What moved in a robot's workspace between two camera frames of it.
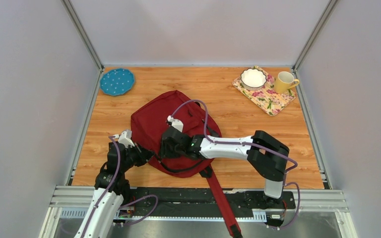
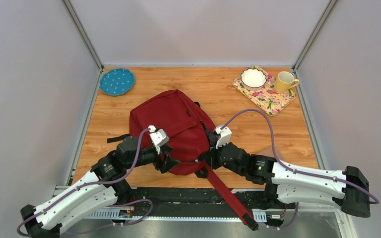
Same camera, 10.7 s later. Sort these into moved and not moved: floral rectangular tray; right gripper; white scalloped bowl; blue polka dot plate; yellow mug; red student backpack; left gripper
Moved: left gripper; red student backpack; right gripper
Not moved: white scalloped bowl; blue polka dot plate; floral rectangular tray; yellow mug
